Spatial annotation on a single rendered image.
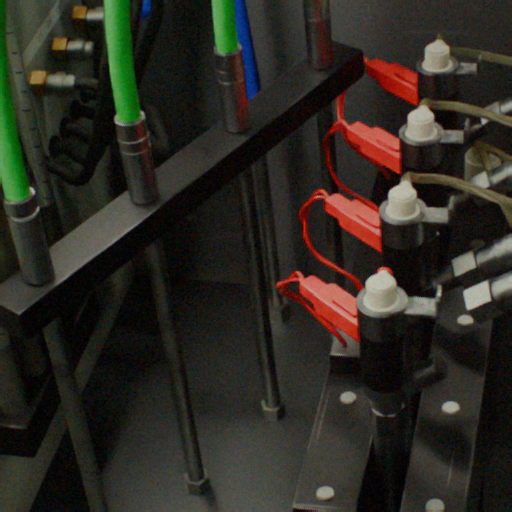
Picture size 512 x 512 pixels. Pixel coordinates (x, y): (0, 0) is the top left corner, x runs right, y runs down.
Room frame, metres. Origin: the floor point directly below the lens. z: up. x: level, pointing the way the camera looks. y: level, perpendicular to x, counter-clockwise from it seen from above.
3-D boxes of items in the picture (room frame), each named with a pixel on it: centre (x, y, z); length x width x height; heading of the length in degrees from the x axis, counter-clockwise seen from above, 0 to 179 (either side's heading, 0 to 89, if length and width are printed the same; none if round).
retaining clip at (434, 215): (0.62, -0.10, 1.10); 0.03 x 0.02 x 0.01; 73
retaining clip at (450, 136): (0.70, -0.12, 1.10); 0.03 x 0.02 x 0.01; 73
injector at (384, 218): (0.62, -0.10, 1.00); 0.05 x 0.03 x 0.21; 73
